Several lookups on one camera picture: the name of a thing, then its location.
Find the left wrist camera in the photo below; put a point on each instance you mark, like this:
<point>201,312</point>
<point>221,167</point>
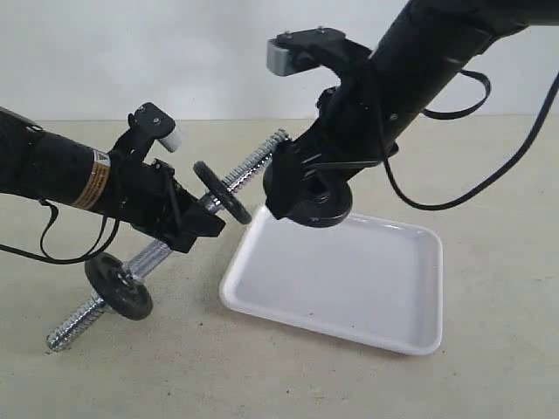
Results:
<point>157,125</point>

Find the black weight plate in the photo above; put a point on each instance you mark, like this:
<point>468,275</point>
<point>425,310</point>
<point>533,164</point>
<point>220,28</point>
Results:
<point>218,195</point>
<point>129,297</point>
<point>332,200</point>

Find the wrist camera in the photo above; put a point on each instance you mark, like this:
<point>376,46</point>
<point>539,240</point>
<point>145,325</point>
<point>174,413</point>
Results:
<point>293,52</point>
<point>157,125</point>

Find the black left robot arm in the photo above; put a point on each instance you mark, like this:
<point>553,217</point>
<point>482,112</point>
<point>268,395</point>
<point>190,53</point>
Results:
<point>41,165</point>

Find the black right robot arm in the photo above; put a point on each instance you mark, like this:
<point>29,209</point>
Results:
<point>431,42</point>

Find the white plastic tray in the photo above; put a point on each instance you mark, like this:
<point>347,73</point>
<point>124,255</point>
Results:
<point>368,280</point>

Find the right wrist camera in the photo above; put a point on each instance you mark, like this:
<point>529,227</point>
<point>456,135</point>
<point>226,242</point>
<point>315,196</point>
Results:
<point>293,52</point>

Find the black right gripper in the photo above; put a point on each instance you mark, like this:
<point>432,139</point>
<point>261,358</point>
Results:
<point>357,128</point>

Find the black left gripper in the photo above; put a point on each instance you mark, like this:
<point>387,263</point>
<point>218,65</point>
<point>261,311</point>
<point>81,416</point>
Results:
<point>149,199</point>

